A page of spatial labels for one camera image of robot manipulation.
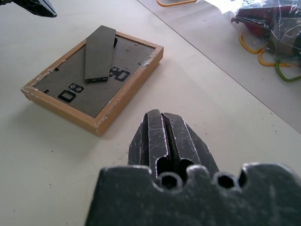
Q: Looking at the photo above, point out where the clear plastic bag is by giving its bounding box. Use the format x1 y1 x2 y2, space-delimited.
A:
204 0 301 62

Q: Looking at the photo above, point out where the green wire loop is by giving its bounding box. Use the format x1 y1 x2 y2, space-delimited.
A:
275 60 301 83

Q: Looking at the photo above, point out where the yellow wire loop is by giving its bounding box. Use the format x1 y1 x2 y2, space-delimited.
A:
239 30 267 55

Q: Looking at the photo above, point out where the orange wire loop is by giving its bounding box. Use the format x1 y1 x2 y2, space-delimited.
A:
156 0 198 8
258 50 293 67

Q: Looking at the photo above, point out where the dark red item in bag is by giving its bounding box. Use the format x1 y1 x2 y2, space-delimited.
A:
231 6 301 36

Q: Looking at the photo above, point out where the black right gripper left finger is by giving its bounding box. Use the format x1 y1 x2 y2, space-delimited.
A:
127 109 171 177

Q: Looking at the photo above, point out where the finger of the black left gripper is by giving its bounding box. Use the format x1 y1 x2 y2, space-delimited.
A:
0 0 58 18

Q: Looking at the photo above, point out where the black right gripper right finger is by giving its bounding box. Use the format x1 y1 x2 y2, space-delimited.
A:
162 112 220 182

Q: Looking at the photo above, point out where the wooden picture frame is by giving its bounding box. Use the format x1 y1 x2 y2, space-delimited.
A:
20 25 165 137

